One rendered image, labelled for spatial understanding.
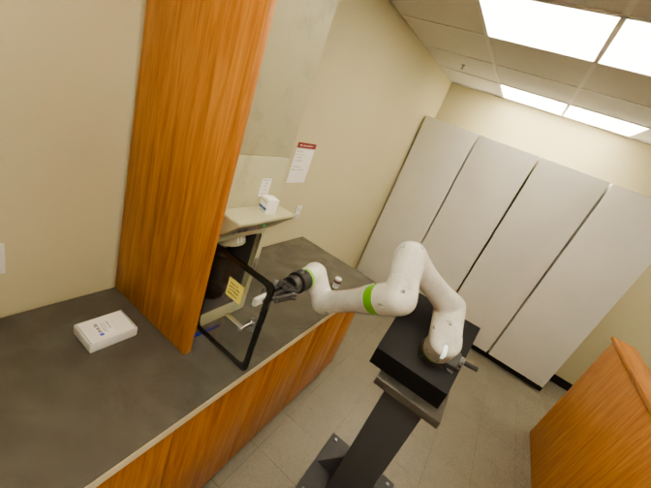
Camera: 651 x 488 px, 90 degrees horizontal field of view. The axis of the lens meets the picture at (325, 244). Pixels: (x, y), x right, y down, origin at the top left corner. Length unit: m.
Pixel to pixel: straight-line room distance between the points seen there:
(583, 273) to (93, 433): 3.88
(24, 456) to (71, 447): 0.09
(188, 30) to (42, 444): 1.19
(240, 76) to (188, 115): 0.24
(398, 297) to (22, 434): 1.10
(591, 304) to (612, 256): 0.51
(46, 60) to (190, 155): 0.44
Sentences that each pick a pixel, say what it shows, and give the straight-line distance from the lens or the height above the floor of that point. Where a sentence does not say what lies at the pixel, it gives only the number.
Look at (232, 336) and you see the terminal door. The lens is 1.29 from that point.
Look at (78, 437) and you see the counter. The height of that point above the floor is 0.94.
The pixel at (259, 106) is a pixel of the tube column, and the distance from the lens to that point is 1.16.
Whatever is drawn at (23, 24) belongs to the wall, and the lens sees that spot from 1.28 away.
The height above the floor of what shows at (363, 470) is 0.34.
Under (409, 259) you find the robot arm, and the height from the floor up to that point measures 1.59.
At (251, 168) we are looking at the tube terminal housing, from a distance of 1.22.
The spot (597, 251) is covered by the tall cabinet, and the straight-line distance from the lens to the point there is 4.00.
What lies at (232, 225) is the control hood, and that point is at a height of 1.49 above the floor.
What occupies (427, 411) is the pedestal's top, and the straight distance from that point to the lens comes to 1.67.
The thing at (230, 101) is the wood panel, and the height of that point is 1.87.
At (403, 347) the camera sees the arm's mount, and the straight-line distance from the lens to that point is 1.65.
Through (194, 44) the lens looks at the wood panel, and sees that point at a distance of 1.16.
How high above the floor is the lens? 1.97
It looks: 23 degrees down
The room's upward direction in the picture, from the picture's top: 22 degrees clockwise
